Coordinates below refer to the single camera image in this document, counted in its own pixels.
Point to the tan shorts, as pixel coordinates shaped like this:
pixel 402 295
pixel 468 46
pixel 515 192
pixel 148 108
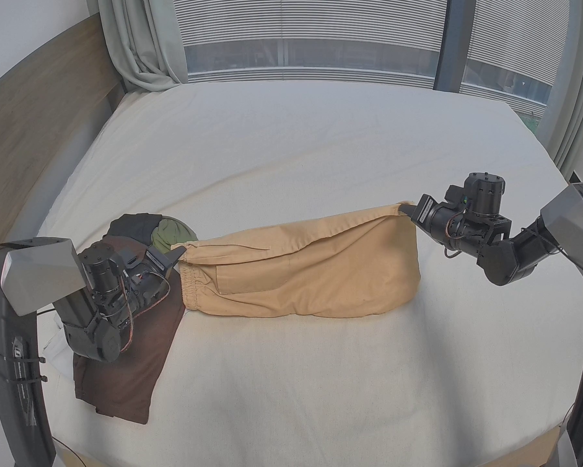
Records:
pixel 320 270

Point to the white garment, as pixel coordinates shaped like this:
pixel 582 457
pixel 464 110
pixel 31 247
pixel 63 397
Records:
pixel 58 353

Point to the green garment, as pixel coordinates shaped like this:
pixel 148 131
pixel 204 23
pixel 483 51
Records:
pixel 174 234

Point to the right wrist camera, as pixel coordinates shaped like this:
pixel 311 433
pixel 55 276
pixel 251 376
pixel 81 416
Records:
pixel 454 196

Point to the grey-green curtain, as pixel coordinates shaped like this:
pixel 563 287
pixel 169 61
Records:
pixel 578 66
pixel 136 27

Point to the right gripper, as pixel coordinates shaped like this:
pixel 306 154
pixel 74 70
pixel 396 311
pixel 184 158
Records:
pixel 442 224

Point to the window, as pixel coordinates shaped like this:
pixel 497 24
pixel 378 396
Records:
pixel 320 27

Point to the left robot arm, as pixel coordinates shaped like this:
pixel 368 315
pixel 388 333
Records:
pixel 19 358

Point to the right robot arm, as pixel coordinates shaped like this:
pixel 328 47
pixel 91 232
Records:
pixel 510 256

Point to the brown garment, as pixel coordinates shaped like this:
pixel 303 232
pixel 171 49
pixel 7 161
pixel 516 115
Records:
pixel 126 382

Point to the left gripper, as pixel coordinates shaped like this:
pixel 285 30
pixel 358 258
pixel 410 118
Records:
pixel 150 285

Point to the black garment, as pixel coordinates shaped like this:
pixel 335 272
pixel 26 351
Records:
pixel 131 226

